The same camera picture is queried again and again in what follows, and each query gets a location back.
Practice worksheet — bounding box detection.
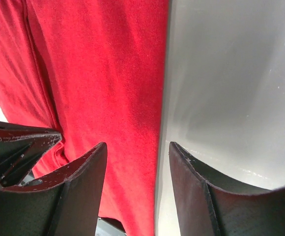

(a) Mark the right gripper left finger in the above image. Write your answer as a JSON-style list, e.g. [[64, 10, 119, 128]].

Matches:
[[0, 142, 107, 236]]

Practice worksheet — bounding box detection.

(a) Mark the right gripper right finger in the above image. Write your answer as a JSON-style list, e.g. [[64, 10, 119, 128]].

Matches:
[[169, 142, 285, 236]]

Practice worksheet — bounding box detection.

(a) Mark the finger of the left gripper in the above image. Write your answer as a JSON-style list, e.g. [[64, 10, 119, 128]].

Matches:
[[0, 121, 62, 188]]

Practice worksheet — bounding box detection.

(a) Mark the red t-shirt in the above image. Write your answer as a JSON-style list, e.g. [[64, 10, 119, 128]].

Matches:
[[0, 0, 169, 236]]

